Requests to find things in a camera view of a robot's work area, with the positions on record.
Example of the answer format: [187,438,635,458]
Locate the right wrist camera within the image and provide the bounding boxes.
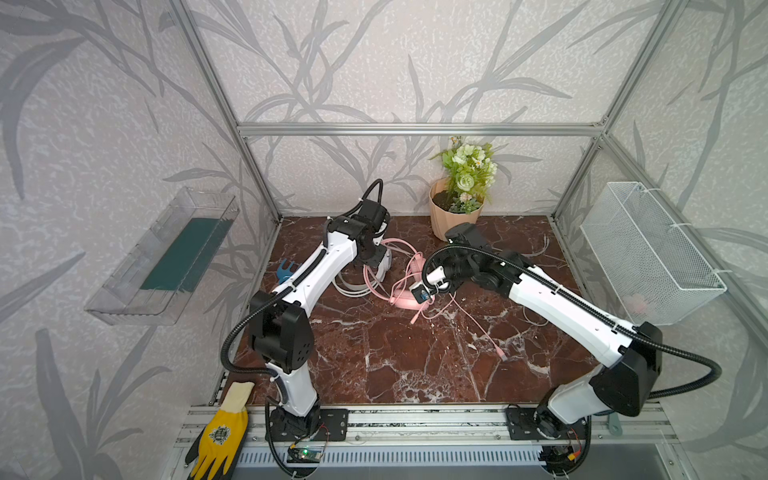
[410,282,433,304]

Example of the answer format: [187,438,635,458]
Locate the pink object in basket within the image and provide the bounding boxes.
[622,293,649,317]

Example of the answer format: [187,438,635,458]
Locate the green artificial plant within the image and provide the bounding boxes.
[433,137,498,214]

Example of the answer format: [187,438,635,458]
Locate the beige flower pot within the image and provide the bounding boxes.
[428,178,483,241]

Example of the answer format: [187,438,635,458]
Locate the white wire mesh basket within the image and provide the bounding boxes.
[581,182,727,326]

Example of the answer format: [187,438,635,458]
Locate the clear plastic wall tray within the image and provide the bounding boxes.
[85,187,240,326]

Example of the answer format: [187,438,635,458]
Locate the grey white headphone cable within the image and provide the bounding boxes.
[479,235,551,328]

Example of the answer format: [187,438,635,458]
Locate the pink headphones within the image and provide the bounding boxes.
[363,238,434,322]

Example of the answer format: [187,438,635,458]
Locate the blue garden rake wooden handle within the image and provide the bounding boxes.
[276,258,302,284]

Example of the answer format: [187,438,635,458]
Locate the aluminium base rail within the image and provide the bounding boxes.
[167,403,679,457]

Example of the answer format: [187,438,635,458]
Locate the white headphones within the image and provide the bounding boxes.
[331,251,394,299]

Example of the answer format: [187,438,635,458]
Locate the yellow black work glove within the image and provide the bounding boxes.
[185,382,254,480]

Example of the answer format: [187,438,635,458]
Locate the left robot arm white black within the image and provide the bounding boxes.
[220,179,391,418]

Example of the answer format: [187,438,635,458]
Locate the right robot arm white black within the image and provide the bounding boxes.
[410,223,722,439]

